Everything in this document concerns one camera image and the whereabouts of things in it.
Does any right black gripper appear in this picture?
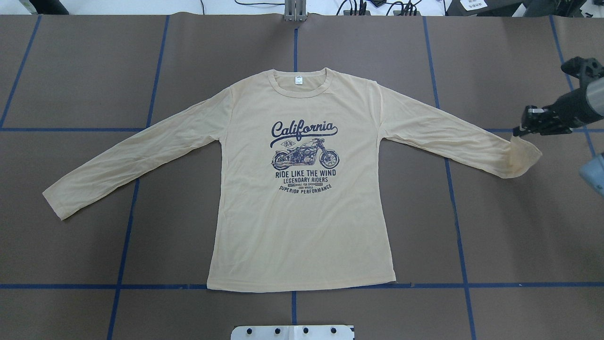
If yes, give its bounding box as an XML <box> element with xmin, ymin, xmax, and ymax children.
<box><xmin>512</xmin><ymin>106</ymin><xmax>573</xmax><ymax>137</ymax></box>

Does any beige long-sleeve printed shirt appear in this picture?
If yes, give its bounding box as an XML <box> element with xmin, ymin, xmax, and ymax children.
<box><xmin>43</xmin><ymin>68</ymin><xmax>542</xmax><ymax>293</ymax></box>

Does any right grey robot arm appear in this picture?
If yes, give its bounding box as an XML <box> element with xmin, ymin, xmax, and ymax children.
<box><xmin>513</xmin><ymin>79</ymin><xmax>604</xmax><ymax>137</ymax></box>

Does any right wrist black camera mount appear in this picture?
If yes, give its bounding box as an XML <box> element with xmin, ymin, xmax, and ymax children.
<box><xmin>561</xmin><ymin>56</ymin><xmax>604</xmax><ymax>88</ymax></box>

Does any aluminium frame post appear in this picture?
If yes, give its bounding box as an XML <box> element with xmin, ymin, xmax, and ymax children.
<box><xmin>284</xmin><ymin>0</ymin><xmax>308</xmax><ymax>22</ymax></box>

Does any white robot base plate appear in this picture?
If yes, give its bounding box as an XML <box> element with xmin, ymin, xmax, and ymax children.
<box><xmin>230</xmin><ymin>324</ymin><xmax>356</xmax><ymax>340</ymax></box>

